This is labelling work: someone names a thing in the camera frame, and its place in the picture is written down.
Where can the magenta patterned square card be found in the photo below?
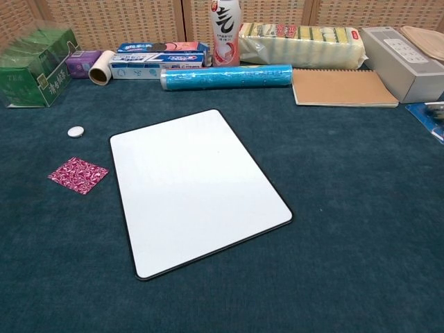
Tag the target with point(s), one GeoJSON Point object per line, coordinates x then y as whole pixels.
{"type": "Point", "coordinates": [78, 176]}

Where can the white board with black rim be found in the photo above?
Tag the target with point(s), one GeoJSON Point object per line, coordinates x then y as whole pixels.
{"type": "Point", "coordinates": [194, 187]}

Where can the blue plastic wrap roll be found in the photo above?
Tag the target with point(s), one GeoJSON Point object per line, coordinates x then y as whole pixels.
{"type": "Point", "coordinates": [225, 78]}

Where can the white blue toothpaste box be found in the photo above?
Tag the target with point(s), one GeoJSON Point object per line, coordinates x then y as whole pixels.
{"type": "Point", "coordinates": [152, 66]}

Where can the white pink drink bottle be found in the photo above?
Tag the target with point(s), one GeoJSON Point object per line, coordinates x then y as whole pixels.
{"type": "Point", "coordinates": [225, 34]}

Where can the blue cookie package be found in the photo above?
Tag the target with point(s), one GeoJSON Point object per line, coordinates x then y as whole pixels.
{"type": "Point", "coordinates": [163, 47]}

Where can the brown spiral notebook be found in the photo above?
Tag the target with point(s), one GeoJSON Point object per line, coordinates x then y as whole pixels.
{"type": "Point", "coordinates": [341, 88]}

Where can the yellow sponge pack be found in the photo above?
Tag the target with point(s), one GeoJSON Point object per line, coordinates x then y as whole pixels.
{"type": "Point", "coordinates": [305, 46]}

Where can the small white round disc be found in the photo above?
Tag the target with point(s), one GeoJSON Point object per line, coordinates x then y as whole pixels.
{"type": "Point", "coordinates": [76, 132]}

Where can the white lint roller refill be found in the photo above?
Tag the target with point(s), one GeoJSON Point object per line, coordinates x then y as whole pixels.
{"type": "Point", "coordinates": [101, 69]}

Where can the wicker folding screen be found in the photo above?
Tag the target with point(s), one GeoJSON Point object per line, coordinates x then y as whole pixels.
{"type": "Point", "coordinates": [132, 21]}

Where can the purple small box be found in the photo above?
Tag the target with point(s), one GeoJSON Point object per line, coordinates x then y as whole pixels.
{"type": "Point", "coordinates": [81, 63]}

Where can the grey rectangular box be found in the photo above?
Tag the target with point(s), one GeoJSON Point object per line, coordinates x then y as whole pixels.
{"type": "Point", "coordinates": [399, 66]}

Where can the green tea box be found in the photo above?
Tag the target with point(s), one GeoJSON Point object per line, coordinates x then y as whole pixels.
{"type": "Point", "coordinates": [33, 74]}

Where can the blue blister package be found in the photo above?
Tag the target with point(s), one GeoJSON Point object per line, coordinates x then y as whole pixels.
{"type": "Point", "coordinates": [428, 118]}

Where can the beige woven plate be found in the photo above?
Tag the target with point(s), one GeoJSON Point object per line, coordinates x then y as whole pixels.
{"type": "Point", "coordinates": [425, 41]}

